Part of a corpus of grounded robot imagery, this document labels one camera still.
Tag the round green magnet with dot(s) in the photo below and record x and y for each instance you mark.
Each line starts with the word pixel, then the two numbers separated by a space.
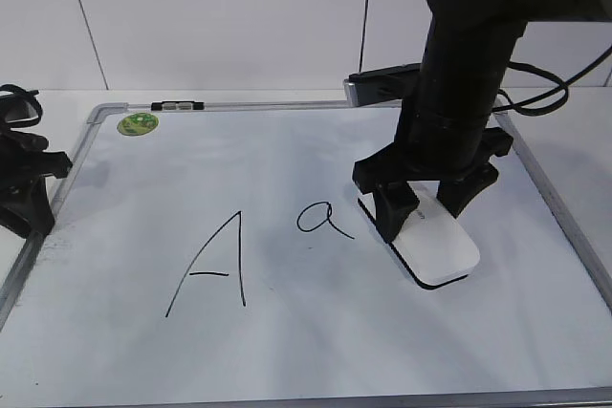
pixel 138 124

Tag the white board with grey frame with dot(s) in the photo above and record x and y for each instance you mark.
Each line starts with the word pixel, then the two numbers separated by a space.
pixel 224 256

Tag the white board eraser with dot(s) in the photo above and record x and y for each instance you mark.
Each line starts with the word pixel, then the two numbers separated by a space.
pixel 431 246

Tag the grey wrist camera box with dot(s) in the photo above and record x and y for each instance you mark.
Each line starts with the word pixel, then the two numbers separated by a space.
pixel 381 85

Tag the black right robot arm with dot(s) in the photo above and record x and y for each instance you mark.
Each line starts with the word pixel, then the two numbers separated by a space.
pixel 447 99

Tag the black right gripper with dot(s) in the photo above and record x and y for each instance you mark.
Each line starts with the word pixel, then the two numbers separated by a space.
pixel 387 171

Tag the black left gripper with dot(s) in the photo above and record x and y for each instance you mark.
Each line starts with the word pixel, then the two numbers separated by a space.
pixel 25 163

